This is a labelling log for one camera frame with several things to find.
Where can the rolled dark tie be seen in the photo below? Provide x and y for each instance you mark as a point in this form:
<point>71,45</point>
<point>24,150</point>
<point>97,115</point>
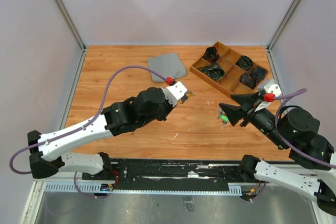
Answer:
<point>252,78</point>
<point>211,54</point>
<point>213,71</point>
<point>244,62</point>

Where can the folded grey cloth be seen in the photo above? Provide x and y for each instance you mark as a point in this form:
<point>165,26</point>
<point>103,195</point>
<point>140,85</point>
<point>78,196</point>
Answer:
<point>168,65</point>

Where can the wooden compartment tray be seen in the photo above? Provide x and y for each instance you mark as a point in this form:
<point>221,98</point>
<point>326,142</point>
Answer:
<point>220,91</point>

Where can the rolled dark tie centre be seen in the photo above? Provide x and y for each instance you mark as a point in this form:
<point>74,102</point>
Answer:
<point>213,71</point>

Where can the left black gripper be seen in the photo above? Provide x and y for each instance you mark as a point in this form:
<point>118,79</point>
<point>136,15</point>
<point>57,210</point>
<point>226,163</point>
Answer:
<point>170,106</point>

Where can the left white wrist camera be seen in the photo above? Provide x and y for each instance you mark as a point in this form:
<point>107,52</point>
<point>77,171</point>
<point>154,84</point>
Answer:
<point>174,93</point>

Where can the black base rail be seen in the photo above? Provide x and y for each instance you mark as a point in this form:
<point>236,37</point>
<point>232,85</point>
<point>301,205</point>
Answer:
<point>175,175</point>

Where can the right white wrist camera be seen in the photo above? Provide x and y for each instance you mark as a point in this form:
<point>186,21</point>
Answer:
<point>268,90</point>

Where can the rolled dark tie top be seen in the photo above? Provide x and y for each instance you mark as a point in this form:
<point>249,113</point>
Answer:
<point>211,54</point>

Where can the green capped key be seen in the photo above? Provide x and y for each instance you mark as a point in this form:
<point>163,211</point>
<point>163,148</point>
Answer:
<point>223,117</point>

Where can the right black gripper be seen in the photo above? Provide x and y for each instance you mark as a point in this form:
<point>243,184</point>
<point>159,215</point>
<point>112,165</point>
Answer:
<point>249,102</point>

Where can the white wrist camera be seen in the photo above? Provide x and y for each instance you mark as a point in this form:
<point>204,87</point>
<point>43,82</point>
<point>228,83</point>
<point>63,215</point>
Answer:
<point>174,93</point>
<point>268,90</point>

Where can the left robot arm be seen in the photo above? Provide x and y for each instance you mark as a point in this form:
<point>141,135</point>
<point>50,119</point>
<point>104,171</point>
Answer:
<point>53,152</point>

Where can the rolled dark tie lower right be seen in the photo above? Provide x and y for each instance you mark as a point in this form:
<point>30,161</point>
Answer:
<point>252,78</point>

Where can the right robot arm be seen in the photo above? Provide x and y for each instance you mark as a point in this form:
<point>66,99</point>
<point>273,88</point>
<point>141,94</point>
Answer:
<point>292,128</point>

